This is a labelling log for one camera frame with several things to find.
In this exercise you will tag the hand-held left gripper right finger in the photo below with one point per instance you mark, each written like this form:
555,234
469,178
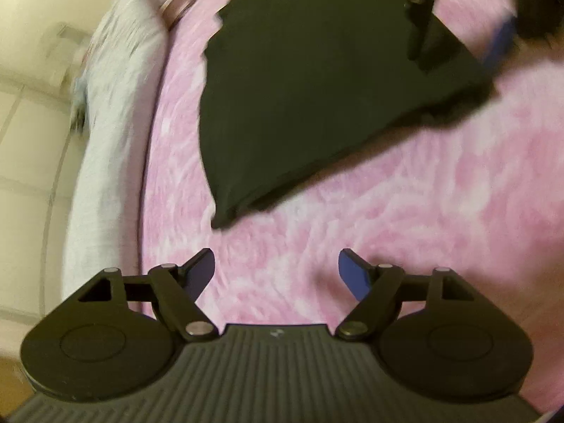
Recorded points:
354,275

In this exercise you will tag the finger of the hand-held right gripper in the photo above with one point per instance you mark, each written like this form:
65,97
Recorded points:
418,17
500,44

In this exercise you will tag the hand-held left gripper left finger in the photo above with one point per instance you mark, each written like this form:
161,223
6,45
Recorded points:
199,273

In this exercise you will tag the black long-sleeved sweater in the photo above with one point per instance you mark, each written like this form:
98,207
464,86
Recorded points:
308,97

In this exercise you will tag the pink fluffy blanket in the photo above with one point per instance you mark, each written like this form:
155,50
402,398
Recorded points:
418,207

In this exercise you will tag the white striped bed sheet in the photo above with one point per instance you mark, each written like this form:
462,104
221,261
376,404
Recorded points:
110,141

